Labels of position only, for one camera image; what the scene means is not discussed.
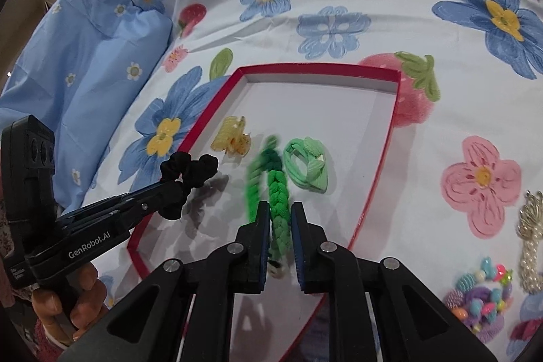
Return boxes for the red shallow box tray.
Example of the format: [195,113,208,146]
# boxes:
[127,64,401,350]

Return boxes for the person's left hand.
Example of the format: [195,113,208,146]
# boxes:
[32,264,109,346]

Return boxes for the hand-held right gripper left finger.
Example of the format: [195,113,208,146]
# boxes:
[57,201,271,362]

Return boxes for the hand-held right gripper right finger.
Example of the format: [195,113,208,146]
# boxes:
[289,201,499,362]

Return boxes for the light blue flowered quilt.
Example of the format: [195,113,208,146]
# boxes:
[0,0,174,215]

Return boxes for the green braided hair tie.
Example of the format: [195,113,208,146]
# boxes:
[245,135,294,280]

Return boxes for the colourful knitted bead hair tie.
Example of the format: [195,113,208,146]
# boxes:
[443,257,517,344]

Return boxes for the yellow hair claw clip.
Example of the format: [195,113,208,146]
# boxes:
[211,116,252,156]

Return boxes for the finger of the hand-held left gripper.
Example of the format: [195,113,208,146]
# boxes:
[57,174,184,228]
[114,183,188,228]

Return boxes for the black fabric scrunchie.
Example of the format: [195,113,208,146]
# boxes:
[159,152,220,221]

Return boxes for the light green bow hair tie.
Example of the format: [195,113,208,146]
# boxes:
[283,136,333,193]

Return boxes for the pearl bracelet with crown charm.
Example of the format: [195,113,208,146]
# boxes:
[515,190,543,295]

